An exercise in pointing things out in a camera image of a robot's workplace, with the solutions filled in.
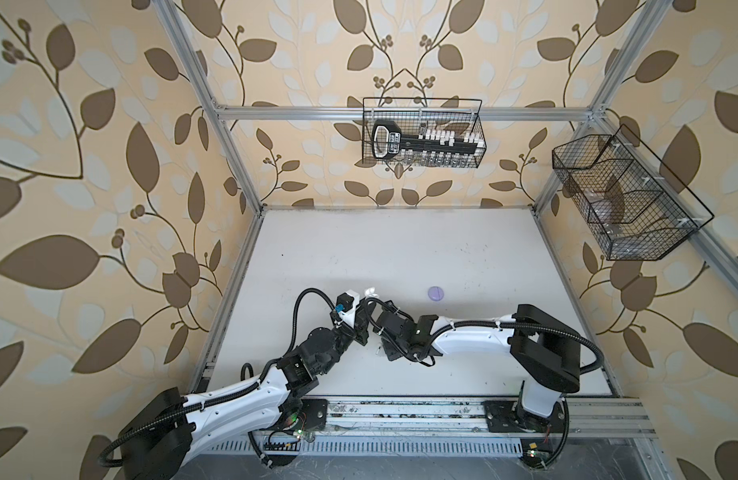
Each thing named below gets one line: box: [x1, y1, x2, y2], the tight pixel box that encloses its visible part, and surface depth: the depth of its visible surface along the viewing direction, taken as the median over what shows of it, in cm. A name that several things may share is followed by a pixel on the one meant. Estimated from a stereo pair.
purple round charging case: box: [428, 286, 445, 301], surface depth 97 cm
